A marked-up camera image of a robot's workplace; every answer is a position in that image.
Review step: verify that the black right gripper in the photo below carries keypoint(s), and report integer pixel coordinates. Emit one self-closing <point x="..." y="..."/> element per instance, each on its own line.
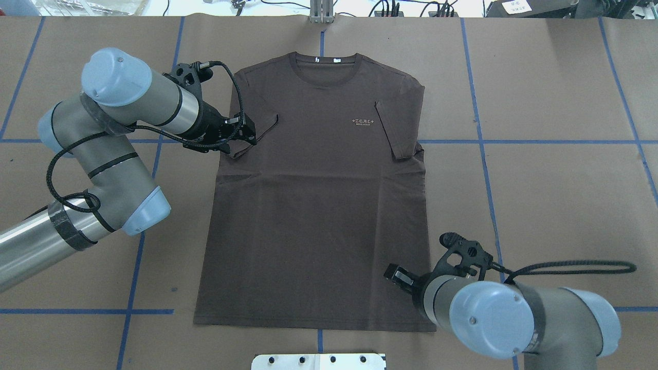
<point x="417" y="284"/>

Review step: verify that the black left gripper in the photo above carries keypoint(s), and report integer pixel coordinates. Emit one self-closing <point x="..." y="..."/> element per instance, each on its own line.
<point x="209" y="122"/>

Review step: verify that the dark brown t-shirt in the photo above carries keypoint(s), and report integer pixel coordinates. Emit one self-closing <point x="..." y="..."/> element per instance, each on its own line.
<point x="305" y="223"/>

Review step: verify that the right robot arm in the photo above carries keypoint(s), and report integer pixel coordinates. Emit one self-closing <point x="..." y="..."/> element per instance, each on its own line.
<point x="552" y="328"/>

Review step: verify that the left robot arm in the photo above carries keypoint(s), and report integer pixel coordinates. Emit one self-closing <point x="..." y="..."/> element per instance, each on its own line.
<point x="97" y="180"/>

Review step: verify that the white metal base plate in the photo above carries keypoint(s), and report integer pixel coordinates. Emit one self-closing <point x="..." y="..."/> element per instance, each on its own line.
<point x="320" y="361"/>

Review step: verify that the aluminium frame post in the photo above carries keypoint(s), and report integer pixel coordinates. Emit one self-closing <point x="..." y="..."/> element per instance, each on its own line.
<point x="321" y="11"/>

